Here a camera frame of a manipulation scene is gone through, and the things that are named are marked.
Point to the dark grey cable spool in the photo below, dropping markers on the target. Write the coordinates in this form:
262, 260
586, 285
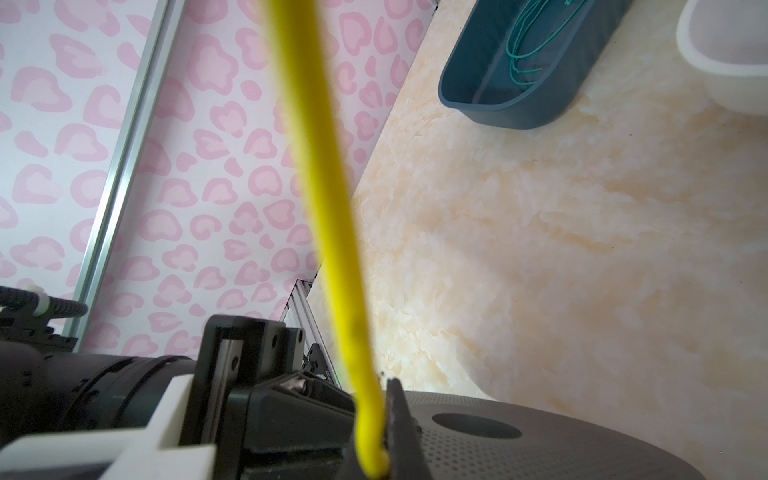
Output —
470, 438

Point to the white plastic tray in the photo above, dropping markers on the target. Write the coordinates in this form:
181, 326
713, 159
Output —
726, 42

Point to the dark teal plastic bin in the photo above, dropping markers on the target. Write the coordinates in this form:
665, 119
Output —
519, 64

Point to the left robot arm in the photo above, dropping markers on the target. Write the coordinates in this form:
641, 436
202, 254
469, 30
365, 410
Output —
49, 393

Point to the diagonal aluminium frame strut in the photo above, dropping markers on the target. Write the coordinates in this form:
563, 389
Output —
138, 118

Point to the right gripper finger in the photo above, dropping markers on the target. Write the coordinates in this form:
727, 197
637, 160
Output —
403, 436

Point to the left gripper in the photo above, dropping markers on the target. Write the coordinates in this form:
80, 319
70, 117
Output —
266, 416

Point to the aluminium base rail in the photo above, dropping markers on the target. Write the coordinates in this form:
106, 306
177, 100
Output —
298, 314

